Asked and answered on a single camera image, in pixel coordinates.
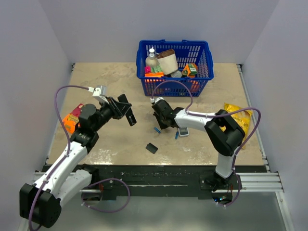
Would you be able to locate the orange flat box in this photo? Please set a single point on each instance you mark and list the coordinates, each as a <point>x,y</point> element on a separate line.
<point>158,74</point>

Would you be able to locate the black remote control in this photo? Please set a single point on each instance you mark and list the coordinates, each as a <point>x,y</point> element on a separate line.
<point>126,110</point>

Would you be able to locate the blue plastic shopping basket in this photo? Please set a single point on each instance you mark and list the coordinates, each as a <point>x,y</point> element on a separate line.
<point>187,51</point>

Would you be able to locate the metal tin can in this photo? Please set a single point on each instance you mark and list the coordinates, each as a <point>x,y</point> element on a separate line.
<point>176,74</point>

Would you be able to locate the orange pink candy box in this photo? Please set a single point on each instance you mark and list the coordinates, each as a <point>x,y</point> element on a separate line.
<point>71,119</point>

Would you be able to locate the white pump bottle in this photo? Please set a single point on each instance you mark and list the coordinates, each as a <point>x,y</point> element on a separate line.
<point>151,60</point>

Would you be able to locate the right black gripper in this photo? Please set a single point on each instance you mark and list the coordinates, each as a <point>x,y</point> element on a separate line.
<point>162,126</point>

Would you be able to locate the green small packet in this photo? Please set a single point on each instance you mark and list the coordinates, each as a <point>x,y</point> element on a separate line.
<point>156,69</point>

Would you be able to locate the yellow Lays chips bag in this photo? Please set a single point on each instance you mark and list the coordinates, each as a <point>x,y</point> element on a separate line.
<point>243,118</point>

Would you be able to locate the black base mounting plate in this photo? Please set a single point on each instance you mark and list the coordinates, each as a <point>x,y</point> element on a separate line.
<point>153,181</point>

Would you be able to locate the orange green juice carton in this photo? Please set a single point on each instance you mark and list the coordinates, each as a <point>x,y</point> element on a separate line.
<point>190,70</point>

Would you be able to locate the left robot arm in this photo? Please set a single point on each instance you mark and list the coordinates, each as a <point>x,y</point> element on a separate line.
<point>42,201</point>

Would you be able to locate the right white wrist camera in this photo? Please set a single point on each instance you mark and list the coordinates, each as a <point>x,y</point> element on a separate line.
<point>155,100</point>

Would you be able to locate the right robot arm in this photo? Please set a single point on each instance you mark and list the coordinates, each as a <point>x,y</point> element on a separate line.
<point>224,132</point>

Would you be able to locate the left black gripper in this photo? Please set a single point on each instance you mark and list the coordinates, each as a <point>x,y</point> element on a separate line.
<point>119,109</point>

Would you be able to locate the white brown paper bag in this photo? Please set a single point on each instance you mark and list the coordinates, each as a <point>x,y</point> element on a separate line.
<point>167,61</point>

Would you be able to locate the white remote control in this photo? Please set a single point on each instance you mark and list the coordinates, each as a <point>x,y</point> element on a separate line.
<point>183,132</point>

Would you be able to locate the black remote battery cover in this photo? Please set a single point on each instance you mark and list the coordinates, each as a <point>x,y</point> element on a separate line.
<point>151,148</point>

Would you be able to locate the pink small box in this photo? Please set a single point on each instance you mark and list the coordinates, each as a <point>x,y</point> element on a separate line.
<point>147,69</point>

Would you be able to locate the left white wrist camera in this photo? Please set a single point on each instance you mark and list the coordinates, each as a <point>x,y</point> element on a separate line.
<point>99,93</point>

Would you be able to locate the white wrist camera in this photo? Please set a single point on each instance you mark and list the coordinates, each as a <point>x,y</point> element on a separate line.
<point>155,100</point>
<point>99,93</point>

